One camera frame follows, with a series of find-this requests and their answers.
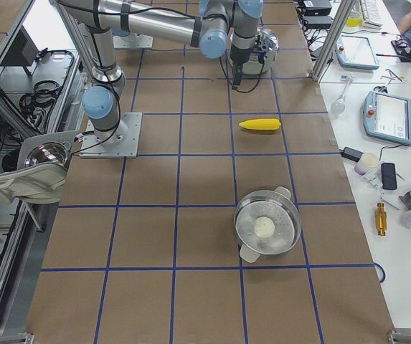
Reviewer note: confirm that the white plastic cup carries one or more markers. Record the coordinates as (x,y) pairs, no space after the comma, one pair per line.
(366,162)

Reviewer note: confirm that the white steamed bun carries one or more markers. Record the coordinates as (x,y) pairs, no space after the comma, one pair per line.
(263,227)

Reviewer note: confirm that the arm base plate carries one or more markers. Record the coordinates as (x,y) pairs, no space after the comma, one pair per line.
(133,41)
(123,143)

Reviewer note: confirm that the teach pendant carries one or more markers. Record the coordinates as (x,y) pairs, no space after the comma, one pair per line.
(356,52)
(387,117)

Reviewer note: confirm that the steel steamer pot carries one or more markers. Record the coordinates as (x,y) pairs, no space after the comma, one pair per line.
(277,205)

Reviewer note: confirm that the gold metal cylinder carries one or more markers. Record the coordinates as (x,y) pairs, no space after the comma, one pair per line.
(381,219)

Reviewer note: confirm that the white keyboard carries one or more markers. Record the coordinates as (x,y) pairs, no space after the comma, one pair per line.
(370,14)

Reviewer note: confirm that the yellow tape roll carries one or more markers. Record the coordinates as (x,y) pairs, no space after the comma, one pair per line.
(354,19)

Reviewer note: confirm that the black power adapter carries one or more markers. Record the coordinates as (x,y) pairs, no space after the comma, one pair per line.
(351,154)

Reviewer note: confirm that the glass pot lid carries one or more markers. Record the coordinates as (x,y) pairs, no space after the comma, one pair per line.
(266,43)

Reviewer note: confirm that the near teach pendant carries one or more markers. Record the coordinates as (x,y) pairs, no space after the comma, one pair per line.
(387,117)

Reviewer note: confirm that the yellow toy corn cob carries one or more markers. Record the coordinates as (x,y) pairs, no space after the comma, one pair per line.
(261,124)

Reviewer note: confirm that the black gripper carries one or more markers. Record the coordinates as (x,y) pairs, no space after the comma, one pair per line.
(241,54)

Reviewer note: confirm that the black smartphone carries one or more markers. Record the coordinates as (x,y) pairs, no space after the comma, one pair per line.
(388,176)

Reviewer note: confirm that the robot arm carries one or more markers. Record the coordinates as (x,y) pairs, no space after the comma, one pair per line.
(222,26)

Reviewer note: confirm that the far teach pendant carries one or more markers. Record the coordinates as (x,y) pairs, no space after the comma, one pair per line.
(356,52)

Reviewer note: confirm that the pale green cooking pot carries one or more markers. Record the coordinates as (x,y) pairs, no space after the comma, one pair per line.
(256,64)

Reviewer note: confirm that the aluminium frame post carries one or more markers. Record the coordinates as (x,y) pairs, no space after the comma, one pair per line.
(334,33)

